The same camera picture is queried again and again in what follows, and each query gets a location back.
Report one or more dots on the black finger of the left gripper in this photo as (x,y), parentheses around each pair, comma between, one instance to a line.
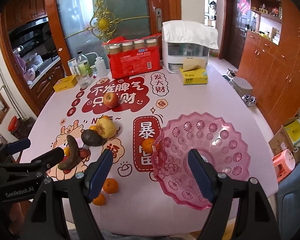
(50,159)

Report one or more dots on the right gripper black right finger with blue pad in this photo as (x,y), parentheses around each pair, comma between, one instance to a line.
(255,218)

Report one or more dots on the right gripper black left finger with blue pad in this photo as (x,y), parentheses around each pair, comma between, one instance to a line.
(46,218)

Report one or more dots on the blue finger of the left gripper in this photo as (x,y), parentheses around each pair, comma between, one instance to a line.
(17,146)

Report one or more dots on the overripe brown banana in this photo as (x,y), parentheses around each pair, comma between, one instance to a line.
(74,158)

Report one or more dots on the orange tangerine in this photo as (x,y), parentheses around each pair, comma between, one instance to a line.
(147,145)
(110,186)

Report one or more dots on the small red fruit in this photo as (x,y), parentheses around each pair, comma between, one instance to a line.
(84,153)

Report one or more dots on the dark green avocado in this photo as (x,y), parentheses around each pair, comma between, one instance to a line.
(91,138)

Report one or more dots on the small orange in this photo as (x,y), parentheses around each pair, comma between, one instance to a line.
(93,127)

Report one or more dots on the yellow pear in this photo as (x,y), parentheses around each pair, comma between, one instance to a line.
(105,128)

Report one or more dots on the red apple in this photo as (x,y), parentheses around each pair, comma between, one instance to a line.
(111,100)

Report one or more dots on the blue chair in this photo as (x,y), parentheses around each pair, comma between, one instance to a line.
(288,204)

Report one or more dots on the pink plastic stool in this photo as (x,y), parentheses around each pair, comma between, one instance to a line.
(284,164)

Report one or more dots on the small yellow box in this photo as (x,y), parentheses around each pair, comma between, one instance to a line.
(65,83)

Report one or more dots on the cardboard box on floor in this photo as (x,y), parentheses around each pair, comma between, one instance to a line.
(287,137)

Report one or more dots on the clear plastic bottle green label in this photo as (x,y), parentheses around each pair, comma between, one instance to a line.
(83,64)

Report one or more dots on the white squeeze bottle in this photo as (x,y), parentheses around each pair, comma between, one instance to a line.
(101,67)

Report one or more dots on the red drink multipack box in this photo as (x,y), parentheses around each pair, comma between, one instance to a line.
(133,57)

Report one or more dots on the grey plastic stool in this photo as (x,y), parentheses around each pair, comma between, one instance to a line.
(241,86)

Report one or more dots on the glass sliding door gold ornament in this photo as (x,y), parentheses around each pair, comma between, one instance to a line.
(86,24)

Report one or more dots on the yellow tissue box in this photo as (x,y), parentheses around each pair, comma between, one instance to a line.
(196,76)

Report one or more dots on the white appliance with cloth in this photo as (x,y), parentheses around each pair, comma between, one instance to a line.
(183,40)

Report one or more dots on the wooden cabinet wall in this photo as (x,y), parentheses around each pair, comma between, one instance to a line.
(272,69)

